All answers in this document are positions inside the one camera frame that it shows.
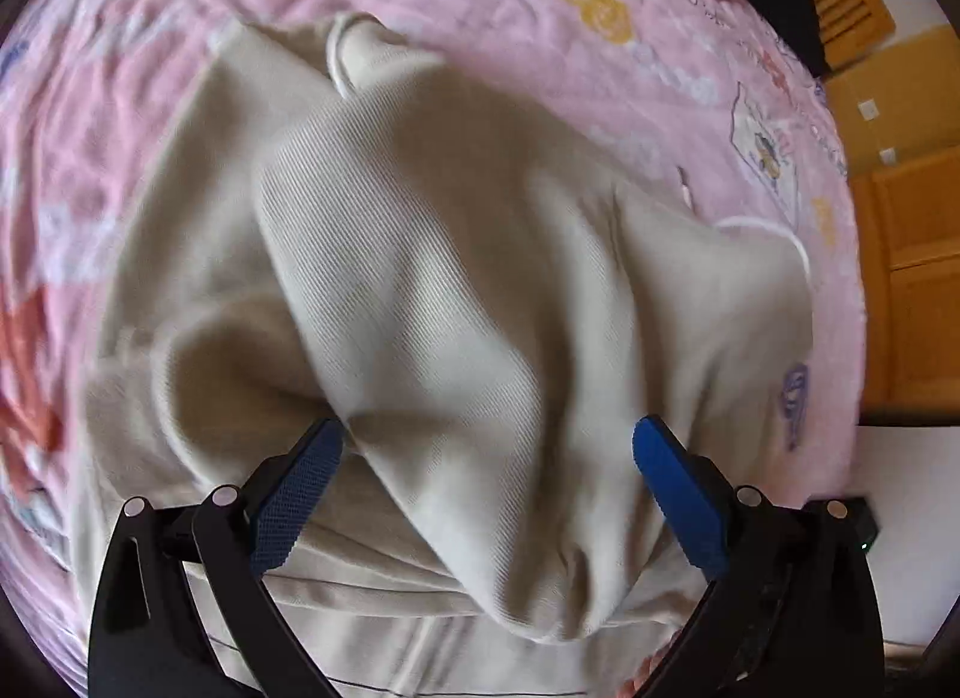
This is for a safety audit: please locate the pink printed quilt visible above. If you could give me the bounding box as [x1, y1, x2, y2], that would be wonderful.
[0, 0, 863, 698]

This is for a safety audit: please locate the yellow wooden wall panel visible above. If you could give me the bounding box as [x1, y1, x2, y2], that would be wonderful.
[821, 23, 960, 178]

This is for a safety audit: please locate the cream zip hoodie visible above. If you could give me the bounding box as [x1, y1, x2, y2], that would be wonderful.
[71, 12, 815, 698]

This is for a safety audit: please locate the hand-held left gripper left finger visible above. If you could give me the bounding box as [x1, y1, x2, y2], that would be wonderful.
[87, 417, 344, 698]

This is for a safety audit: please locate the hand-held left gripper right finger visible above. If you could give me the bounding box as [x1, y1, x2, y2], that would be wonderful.
[632, 414, 887, 698]

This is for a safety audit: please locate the wooden wardrobe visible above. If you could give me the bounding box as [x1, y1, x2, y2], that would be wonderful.
[847, 147, 960, 414]

